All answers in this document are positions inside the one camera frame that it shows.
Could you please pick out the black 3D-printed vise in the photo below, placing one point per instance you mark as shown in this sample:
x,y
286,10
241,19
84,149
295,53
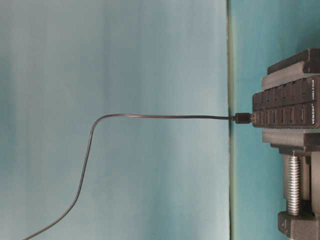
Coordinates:
x,y
301,142

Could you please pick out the silver threaded vise screw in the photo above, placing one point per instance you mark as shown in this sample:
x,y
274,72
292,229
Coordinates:
x,y
294,186

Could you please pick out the black multi-port USB hub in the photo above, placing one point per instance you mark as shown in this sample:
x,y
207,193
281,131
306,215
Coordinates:
x,y
294,105

